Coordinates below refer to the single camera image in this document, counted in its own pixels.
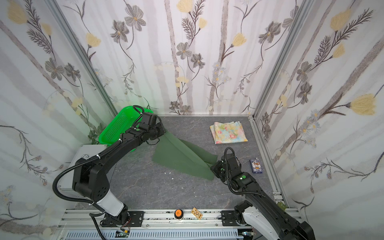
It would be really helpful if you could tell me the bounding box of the dark green skirt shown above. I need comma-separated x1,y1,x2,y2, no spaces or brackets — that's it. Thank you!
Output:
153,132,218,181

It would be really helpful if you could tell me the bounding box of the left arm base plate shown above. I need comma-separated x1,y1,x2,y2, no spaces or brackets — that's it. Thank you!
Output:
100,211,145,228

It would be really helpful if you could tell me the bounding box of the orange emergency stop button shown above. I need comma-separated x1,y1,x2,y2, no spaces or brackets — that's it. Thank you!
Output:
174,209,184,220

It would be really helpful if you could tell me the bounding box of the small wooden tag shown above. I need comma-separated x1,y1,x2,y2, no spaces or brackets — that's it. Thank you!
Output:
191,208,203,220

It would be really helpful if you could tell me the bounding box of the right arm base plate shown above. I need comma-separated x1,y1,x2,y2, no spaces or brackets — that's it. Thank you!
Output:
220,210,243,227

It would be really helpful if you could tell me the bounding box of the white slotted cable duct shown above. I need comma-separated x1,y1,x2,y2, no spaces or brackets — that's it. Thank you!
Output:
65,229,244,240

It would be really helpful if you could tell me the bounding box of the grey metal box with handle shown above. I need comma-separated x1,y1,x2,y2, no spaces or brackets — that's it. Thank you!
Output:
57,144,116,193

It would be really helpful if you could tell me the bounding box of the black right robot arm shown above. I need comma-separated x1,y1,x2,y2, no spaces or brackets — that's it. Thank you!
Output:
211,153,316,240

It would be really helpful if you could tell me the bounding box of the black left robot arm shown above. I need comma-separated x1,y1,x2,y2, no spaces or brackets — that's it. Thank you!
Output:
53,112,166,227

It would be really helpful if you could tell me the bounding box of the green plastic basket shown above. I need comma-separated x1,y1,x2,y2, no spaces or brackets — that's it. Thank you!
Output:
99,105,157,156

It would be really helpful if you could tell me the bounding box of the pastel floral skirt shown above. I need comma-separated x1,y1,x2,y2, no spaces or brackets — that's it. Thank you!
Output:
210,121,248,144

